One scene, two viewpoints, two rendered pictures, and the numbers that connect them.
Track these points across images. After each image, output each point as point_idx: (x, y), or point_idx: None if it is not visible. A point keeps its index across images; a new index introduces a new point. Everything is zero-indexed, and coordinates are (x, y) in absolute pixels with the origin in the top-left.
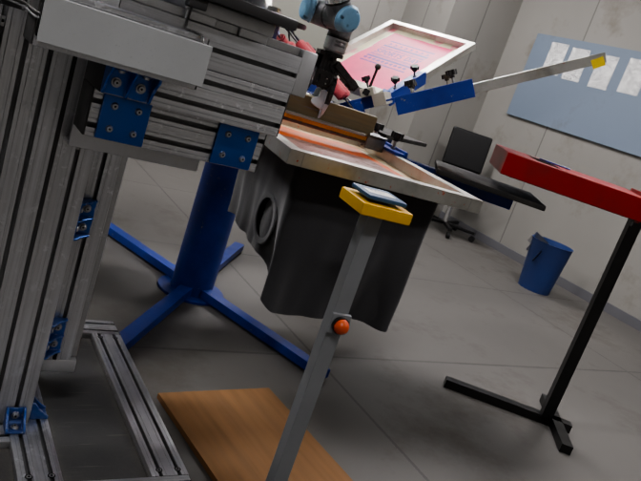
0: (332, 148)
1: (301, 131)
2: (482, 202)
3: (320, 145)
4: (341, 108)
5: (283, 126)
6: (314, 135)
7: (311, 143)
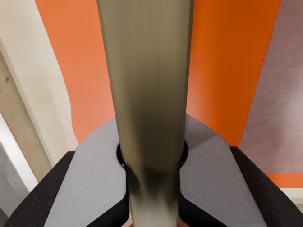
0: (257, 35)
1: (37, 70)
2: None
3: (254, 79)
4: (192, 7)
5: (68, 126)
6: (59, 33)
7: (262, 110)
